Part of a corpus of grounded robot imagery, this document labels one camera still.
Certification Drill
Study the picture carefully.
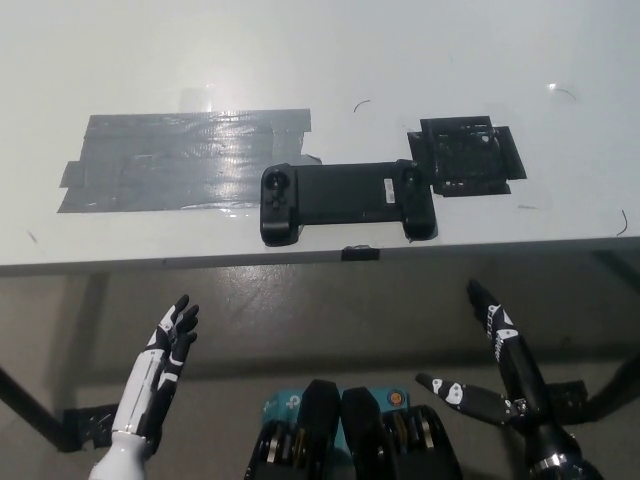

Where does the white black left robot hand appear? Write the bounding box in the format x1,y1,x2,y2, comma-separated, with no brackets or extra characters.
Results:
110,293,201,441

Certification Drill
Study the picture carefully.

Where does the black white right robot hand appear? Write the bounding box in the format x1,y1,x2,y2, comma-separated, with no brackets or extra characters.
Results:
415,278,566,441

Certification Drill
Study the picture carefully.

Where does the black game controller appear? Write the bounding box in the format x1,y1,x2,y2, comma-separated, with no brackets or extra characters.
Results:
258,158,437,248

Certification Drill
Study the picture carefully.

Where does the black teal robot torso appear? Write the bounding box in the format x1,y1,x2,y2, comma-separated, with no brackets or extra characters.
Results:
243,378,464,480

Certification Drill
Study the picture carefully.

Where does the black table leg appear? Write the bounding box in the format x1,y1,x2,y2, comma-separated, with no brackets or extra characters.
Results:
0,366,69,454
583,344,640,416

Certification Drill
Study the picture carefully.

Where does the small black tape piece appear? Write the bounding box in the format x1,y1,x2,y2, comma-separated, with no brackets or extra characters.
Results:
340,244,381,263

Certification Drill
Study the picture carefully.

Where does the square black tape patch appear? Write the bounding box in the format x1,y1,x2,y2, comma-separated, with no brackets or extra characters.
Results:
405,114,528,198

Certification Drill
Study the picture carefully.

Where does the large grey duct tape patch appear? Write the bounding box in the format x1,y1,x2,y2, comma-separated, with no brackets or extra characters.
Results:
55,108,322,215

